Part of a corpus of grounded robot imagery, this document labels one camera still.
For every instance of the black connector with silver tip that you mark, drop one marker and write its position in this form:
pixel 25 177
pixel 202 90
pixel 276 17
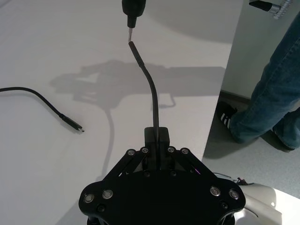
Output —
pixel 133 9

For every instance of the plain dark shoe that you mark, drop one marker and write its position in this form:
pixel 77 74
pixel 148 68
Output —
pixel 281 139

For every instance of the black shoe with white stripes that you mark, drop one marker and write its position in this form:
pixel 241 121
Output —
pixel 226 112

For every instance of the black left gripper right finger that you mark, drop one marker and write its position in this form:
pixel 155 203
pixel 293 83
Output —
pixel 164 140

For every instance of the person's leg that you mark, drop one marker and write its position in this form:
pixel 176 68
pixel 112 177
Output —
pixel 269 93

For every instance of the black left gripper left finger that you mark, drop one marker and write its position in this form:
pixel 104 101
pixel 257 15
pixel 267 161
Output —
pixel 150 140

